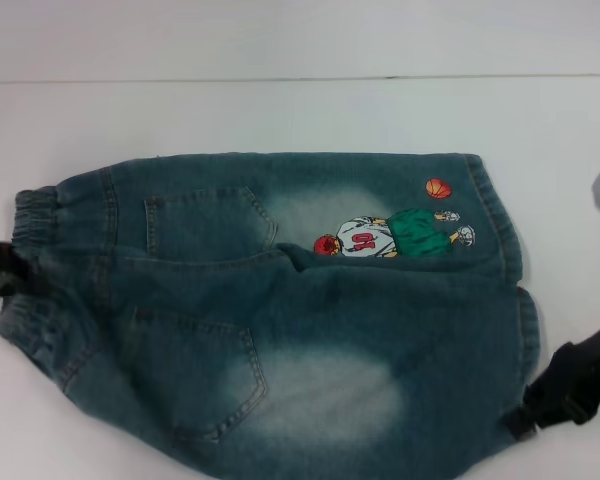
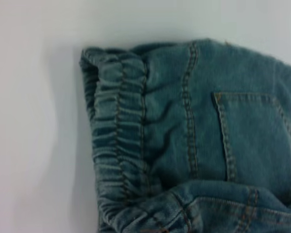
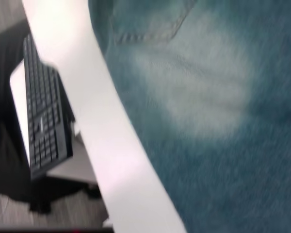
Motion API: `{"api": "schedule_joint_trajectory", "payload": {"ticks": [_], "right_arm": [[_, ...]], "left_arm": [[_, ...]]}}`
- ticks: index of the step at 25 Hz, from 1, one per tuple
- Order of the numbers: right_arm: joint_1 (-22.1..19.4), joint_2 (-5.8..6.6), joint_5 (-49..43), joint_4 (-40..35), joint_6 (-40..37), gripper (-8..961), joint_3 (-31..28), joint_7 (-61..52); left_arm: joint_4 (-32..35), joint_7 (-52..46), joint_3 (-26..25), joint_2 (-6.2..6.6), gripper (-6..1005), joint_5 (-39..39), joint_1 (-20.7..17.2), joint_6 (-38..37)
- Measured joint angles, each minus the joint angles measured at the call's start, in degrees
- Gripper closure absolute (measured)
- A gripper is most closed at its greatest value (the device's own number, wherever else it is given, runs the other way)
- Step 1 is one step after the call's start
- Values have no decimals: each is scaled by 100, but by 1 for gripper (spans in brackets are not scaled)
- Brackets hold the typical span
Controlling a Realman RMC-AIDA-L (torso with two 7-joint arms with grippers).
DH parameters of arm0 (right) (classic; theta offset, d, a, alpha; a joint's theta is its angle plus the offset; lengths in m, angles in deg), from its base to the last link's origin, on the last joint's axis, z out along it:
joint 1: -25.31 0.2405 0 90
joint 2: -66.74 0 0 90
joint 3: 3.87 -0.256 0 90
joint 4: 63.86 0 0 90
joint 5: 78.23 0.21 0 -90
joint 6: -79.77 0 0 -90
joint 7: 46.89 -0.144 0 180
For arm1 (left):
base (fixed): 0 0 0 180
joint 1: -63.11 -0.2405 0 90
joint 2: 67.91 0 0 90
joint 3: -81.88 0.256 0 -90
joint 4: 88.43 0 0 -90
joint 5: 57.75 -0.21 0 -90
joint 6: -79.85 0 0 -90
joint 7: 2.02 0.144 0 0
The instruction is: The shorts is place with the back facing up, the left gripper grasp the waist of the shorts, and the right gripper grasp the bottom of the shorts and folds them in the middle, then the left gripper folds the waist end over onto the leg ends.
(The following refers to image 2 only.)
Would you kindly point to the blue denim shorts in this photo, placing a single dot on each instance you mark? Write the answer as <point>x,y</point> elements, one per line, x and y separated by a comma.
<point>196,145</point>

